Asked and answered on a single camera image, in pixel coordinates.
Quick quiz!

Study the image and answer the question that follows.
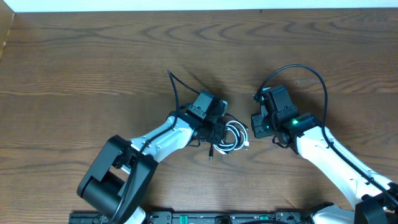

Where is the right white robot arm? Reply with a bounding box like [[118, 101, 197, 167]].
[[251, 113, 397, 223]]

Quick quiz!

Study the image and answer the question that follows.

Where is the white USB cable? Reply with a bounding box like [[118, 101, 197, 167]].
[[213, 120, 251, 156]]

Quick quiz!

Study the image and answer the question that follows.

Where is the black USB cable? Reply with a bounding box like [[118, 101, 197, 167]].
[[207, 112, 249, 161]]

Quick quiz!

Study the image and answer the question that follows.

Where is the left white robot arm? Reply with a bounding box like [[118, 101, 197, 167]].
[[76, 110, 225, 223]]

